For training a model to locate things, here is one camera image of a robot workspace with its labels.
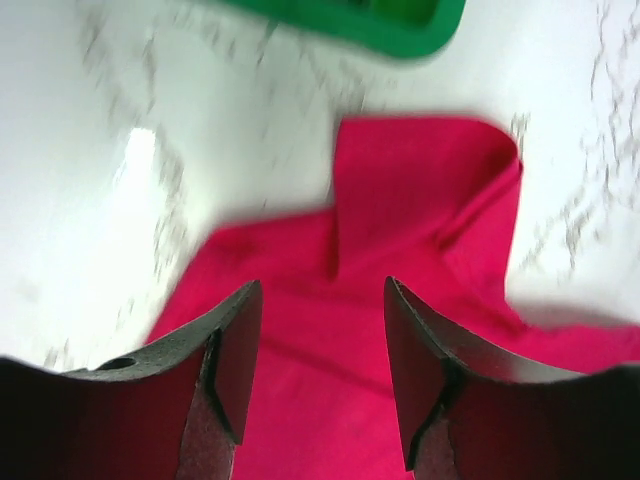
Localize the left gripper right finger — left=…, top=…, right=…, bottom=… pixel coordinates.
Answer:
left=384, top=278, right=639, bottom=479

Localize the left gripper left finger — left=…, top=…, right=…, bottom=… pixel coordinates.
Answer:
left=1, top=281, right=263, bottom=479

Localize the magenta t shirt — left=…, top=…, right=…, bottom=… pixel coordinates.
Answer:
left=152, top=117, right=639, bottom=479

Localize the green plastic bin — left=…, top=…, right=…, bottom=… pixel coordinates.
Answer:
left=229, top=0, right=466, bottom=60

